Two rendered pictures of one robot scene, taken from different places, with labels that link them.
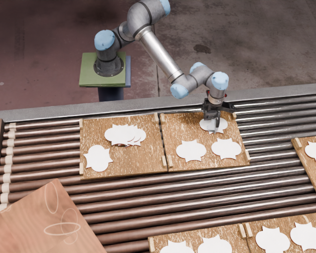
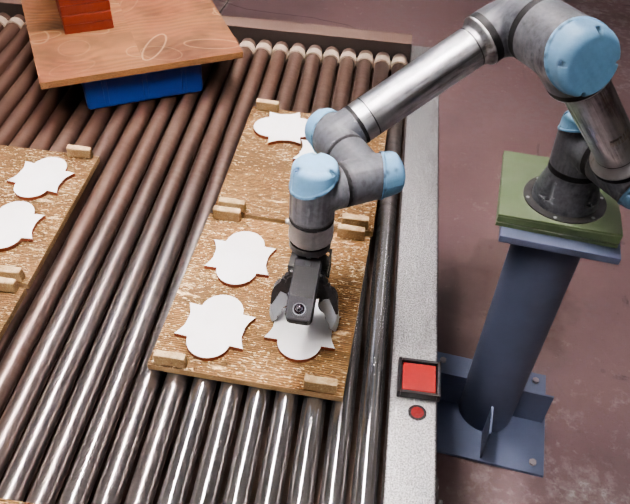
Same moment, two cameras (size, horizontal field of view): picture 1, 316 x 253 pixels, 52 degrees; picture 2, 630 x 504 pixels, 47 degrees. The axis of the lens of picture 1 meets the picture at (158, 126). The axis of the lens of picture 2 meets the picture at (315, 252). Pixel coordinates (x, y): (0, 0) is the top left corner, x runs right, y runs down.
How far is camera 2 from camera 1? 179 cm
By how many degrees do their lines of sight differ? 65
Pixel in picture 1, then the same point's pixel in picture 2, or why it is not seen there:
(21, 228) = (178, 19)
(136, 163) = (250, 172)
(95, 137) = not seen: hidden behind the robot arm
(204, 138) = (267, 296)
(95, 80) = (513, 172)
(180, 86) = (322, 113)
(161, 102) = (417, 259)
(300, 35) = not seen: outside the picture
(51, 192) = (220, 44)
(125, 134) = not seen: hidden behind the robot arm
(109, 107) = (419, 172)
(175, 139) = (284, 243)
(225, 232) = (28, 254)
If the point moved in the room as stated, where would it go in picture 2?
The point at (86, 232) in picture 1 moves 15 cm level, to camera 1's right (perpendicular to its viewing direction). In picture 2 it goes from (132, 63) to (98, 93)
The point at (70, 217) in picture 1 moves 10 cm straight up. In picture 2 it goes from (167, 55) to (163, 17)
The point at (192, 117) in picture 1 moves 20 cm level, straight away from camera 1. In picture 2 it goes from (343, 295) to (436, 339)
